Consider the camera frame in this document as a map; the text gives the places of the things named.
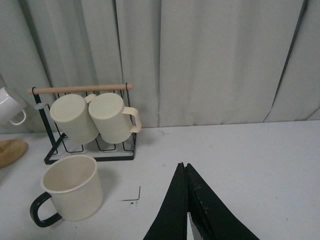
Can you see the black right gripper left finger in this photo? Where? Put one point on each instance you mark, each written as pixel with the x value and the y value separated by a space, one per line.
pixel 171 220

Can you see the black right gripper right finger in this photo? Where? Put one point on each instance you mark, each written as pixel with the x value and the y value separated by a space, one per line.
pixel 210 215

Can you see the cream mug with black handle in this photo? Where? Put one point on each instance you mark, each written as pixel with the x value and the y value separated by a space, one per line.
pixel 74 187

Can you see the cream ribbed cup right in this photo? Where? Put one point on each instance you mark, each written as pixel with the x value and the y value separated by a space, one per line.
pixel 114 121

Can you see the cream ribbed cup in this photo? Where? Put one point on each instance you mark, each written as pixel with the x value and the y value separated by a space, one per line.
pixel 71 114
pixel 114 121

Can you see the cream ribbed cup left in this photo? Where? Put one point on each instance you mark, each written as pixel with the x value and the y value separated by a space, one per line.
pixel 71 114

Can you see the grey curtain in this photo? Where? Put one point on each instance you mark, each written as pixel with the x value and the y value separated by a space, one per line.
pixel 191 62

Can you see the wooden mug tree base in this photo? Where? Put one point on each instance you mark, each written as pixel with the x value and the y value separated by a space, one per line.
pixel 11 150

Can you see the white hanging mug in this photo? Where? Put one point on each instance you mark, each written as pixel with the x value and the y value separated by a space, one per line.
pixel 11 105

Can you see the black wire cup rack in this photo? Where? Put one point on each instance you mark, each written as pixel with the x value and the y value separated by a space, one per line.
pixel 61 145

